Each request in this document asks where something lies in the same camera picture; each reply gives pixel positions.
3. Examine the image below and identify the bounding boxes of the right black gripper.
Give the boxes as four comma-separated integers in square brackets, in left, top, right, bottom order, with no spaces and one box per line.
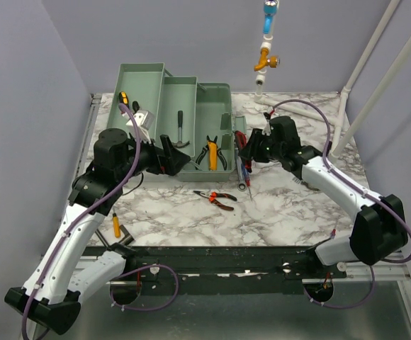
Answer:
[238,128,283,164]

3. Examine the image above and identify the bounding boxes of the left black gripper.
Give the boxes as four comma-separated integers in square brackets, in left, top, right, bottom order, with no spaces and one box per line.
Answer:
[116,131,191,182]

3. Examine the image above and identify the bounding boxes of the small black claw hammer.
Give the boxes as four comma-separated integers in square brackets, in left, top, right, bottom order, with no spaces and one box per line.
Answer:
[172,110,190,149]

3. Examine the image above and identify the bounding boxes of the blue handle screwdriver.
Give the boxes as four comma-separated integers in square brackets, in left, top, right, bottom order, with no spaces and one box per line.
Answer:
[241,164,253,200]

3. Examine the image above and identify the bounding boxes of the orange box cutter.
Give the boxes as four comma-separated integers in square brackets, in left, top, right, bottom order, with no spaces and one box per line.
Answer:
[208,140,218,171]

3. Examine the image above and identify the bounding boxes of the green tool box clear lid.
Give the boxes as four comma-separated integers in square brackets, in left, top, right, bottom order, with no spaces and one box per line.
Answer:
[114,63,247,182]

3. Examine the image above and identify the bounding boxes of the orange long nose pliers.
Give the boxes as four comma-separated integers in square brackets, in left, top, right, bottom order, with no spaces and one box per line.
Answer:
[193,190,237,211]

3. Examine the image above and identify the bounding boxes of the yellow black screwdriver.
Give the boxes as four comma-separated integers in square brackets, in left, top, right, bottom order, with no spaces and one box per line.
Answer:
[118,91,129,106]
[132,101,140,112]

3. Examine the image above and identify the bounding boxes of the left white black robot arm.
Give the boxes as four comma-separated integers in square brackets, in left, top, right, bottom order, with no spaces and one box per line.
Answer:
[4,128,191,335]

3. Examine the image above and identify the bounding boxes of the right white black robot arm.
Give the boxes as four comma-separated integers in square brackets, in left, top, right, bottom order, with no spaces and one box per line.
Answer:
[240,116,407,278]

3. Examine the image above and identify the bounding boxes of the silver ratchet wrench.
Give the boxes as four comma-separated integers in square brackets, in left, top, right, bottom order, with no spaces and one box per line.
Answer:
[235,156,247,191]

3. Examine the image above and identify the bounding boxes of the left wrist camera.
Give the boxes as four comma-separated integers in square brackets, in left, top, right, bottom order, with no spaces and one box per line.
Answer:
[125,110,155,142]

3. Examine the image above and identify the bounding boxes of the white pvc pipe frame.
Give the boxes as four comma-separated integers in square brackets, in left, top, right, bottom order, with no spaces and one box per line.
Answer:
[254,1,411,160]

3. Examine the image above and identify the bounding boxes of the black mounting rail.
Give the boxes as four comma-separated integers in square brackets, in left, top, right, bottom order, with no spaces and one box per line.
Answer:
[84,244,393,297]

